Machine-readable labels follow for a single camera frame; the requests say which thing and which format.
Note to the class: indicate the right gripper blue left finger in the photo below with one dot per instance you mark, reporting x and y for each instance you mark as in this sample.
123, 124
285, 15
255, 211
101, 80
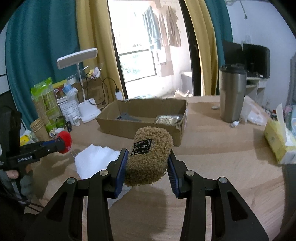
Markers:
120, 171

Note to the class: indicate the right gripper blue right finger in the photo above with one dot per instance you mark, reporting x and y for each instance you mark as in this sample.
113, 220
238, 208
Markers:
175, 174

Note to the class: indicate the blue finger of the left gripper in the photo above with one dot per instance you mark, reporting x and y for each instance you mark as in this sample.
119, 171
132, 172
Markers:
56, 145

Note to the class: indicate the red pompom ball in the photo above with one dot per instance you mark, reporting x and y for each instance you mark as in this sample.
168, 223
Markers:
64, 141

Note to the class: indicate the brown fuzzy soft object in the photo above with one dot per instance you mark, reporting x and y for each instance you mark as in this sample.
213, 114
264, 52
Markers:
148, 157

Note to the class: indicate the grey cloth item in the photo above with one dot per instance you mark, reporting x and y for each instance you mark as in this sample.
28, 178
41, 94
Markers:
127, 117

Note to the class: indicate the cotton swab plastic bag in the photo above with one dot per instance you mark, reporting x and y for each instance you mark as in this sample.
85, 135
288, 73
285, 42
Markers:
169, 120

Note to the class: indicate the person left hand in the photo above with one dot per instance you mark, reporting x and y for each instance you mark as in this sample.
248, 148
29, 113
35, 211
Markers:
22, 188

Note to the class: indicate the black small flashlight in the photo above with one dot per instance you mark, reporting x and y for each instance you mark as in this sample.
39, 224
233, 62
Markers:
69, 126

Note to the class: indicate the white pill bottle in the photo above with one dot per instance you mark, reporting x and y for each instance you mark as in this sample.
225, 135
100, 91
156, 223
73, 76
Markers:
69, 112
75, 119

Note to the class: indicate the white perforated basket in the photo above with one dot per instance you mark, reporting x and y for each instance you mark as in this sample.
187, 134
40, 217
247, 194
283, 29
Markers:
65, 104

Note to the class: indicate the brown cardboard box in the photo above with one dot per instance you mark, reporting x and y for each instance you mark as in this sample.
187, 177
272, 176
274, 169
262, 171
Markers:
146, 110

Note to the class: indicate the green snack bag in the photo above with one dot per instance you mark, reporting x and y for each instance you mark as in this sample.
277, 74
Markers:
45, 101

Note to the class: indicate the white phone charger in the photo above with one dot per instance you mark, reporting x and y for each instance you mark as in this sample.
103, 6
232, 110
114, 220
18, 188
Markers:
118, 94

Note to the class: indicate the yellow tissue box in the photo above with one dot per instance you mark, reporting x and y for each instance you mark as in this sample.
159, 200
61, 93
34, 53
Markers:
280, 139

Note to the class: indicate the steel travel mug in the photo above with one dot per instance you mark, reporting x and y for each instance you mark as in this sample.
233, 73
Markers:
232, 86

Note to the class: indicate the teal left curtain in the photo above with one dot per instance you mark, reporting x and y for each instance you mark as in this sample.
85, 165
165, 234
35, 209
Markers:
38, 33

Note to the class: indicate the teal curtain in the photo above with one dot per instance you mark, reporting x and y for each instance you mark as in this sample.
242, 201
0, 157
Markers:
38, 33
222, 26

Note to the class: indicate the white computer desk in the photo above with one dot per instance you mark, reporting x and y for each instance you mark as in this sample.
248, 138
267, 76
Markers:
255, 88

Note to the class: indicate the yellow left curtain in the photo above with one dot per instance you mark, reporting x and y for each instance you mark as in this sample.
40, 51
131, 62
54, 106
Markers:
94, 31

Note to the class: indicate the yellow curtain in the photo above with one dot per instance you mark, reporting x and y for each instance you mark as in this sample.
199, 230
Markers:
205, 35
94, 31

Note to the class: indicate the grey bed headboard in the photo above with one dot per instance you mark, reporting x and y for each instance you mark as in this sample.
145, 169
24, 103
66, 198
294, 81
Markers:
292, 84

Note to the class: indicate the black computer monitor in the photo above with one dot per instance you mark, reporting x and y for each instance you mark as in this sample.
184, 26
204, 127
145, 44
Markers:
255, 58

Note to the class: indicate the yellow right curtain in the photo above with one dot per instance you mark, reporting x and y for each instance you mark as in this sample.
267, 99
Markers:
205, 35

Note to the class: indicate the teal right curtain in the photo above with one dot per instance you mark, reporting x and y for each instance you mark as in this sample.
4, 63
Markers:
222, 26

